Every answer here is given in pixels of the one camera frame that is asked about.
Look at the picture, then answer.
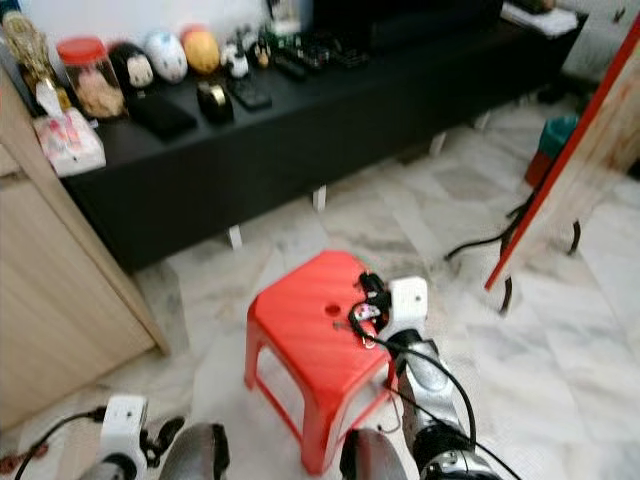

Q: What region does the metal key bunch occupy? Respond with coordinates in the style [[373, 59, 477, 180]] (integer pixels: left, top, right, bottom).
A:
[[335, 312, 379, 350]]

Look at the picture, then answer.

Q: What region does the grey robot left leg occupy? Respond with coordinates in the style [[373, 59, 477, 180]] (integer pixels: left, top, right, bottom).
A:
[[157, 422, 231, 480]]

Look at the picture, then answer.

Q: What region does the grey robot leg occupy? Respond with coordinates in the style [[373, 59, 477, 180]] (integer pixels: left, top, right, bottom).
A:
[[340, 428, 411, 480], [157, 422, 231, 480]]

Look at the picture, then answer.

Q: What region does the red plastic stool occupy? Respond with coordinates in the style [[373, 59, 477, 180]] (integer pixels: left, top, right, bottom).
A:
[[244, 249, 406, 476]]

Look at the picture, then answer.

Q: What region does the grey robot right leg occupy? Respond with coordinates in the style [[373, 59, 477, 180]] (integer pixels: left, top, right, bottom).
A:
[[340, 428, 411, 480]]

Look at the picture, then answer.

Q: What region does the black low bench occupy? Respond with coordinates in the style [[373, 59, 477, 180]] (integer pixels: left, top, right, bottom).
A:
[[60, 10, 589, 273]]

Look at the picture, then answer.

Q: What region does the light wooden cabinet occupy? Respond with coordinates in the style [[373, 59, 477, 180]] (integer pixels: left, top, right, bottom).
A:
[[0, 70, 171, 433]]

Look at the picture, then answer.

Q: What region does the black phone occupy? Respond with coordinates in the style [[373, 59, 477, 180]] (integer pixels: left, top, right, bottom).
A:
[[230, 78, 273, 111]]

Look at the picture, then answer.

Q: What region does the green red bin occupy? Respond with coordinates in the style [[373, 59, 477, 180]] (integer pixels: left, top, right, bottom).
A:
[[524, 113, 581, 188]]

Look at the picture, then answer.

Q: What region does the black tape dispenser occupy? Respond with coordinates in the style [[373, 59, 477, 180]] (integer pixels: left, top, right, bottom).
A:
[[196, 80, 236, 126]]

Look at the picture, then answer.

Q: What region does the marble pattern folding table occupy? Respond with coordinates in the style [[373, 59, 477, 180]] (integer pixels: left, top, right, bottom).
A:
[[445, 10, 640, 316]]

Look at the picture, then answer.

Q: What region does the small white black figurine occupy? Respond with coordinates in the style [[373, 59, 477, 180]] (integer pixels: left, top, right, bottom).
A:
[[222, 42, 251, 79]]

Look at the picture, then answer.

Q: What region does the black wallet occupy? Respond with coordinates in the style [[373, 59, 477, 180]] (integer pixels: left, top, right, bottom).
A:
[[130, 92, 199, 141]]

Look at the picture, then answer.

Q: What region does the orange plush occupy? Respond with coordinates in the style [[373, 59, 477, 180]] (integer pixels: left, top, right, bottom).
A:
[[182, 25, 222, 76]]

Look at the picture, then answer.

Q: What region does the white blue plush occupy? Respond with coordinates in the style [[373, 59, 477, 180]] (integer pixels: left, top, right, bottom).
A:
[[143, 30, 190, 85]]

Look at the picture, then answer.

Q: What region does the pink tissue pack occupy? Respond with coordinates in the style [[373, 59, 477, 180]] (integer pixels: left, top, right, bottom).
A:
[[32, 108, 107, 178]]

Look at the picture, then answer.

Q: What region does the white paper stack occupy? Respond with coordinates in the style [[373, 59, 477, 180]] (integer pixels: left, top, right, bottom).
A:
[[500, 0, 581, 39]]

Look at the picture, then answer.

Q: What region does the red lid plastic jar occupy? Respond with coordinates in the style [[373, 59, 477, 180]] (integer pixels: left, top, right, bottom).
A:
[[56, 36, 127, 121]]

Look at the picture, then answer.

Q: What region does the gold ornament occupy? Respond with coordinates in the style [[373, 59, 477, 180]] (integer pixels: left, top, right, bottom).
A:
[[2, 10, 71, 111]]

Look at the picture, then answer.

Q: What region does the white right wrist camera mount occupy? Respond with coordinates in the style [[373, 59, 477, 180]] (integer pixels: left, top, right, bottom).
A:
[[390, 277, 429, 336]]

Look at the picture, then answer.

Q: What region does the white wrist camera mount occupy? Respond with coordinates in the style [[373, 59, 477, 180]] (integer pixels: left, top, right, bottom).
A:
[[390, 277, 429, 336], [100, 395, 149, 479]]

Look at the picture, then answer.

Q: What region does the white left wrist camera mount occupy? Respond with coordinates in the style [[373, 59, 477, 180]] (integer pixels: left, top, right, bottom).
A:
[[100, 395, 149, 479]]

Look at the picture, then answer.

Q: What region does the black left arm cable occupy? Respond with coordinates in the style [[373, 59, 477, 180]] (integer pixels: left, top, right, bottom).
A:
[[28, 408, 106, 480]]

